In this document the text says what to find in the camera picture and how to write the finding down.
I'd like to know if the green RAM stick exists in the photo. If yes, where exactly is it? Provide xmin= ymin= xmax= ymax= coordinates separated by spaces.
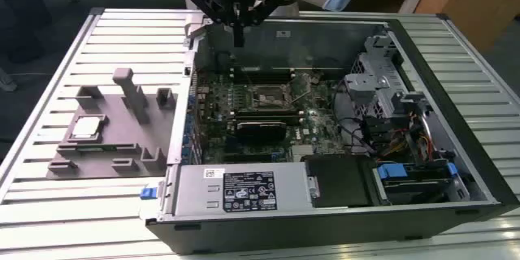
xmin=76 ymin=146 xmax=133 ymax=153

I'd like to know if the black office chair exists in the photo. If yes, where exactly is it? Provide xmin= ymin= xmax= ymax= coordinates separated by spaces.
xmin=0 ymin=0 xmax=56 ymax=93

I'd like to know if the metal locking lever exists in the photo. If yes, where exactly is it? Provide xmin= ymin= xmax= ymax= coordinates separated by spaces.
xmin=289 ymin=88 xmax=312 ymax=105
xmin=244 ymin=67 xmax=257 ymax=90

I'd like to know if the black disk bay cover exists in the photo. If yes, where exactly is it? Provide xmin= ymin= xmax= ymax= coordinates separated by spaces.
xmin=303 ymin=153 xmax=381 ymax=209

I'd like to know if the green motherboard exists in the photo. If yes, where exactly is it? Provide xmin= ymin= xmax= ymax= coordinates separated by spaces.
xmin=195 ymin=65 xmax=351 ymax=165

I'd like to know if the silver power supply unit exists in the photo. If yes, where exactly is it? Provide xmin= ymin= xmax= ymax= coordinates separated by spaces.
xmin=160 ymin=162 xmax=316 ymax=221

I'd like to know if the black cable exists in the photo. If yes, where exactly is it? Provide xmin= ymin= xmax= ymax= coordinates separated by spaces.
xmin=329 ymin=79 xmax=375 ymax=155

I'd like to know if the hard disk in blue carrier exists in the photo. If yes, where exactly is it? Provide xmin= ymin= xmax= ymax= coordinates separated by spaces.
xmin=376 ymin=161 xmax=460 ymax=206

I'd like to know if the metal socket cover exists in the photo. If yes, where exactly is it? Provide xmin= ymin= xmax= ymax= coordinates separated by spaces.
xmin=288 ymin=69 xmax=313 ymax=105

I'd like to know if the black RAM slot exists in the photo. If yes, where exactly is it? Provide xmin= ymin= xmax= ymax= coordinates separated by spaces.
xmin=232 ymin=108 xmax=304 ymax=118
xmin=229 ymin=68 xmax=296 ymax=76
xmin=231 ymin=74 xmax=296 ymax=84
xmin=232 ymin=116 xmax=304 ymax=125

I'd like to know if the grey parts rack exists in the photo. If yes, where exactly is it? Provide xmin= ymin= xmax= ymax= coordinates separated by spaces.
xmin=45 ymin=67 xmax=180 ymax=180

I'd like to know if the black PC case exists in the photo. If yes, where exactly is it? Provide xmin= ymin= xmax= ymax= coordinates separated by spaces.
xmin=137 ymin=10 xmax=520 ymax=255

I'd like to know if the CPU socket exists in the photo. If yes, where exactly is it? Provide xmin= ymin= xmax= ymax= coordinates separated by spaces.
xmin=251 ymin=83 xmax=296 ymax=111

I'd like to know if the metal drive cage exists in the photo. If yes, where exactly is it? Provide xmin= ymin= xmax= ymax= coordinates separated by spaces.
xmin=343 ymin=36 xmax=411 ymax=121

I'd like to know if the silver CPU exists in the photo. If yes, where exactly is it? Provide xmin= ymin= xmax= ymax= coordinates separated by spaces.
xmin=72 ymin=116 xmax=105 ymax=139

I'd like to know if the coloured wire bundle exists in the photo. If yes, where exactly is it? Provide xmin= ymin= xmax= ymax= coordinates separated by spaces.
xmin=376 ymin=113 xmax=433 ymax=164

